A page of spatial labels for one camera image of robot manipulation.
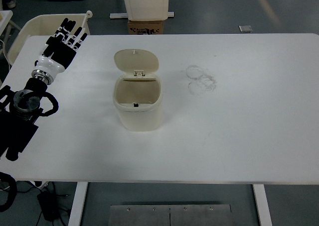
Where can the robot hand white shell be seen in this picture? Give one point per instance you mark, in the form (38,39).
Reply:
(61,55)

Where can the cream lidded trash bin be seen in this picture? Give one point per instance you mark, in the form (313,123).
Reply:
(140,119)

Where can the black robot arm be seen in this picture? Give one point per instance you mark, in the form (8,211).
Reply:
(17,134)

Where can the white side table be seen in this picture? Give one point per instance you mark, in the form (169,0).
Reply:
(5,15)

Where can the grey metal base bar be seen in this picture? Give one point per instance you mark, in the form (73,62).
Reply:
(117,15)

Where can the brown cardboard box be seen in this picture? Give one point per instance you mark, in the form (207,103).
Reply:
(145,27)

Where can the black power adapter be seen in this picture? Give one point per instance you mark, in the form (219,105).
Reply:
(47,206)

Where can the white table leg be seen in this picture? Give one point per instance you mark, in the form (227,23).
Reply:
(77,206)
(263,206)

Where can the small grey floor plate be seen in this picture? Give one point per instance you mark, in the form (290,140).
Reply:
(245,28)

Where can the grey metal plate with screws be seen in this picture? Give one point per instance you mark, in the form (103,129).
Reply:
(199,217)

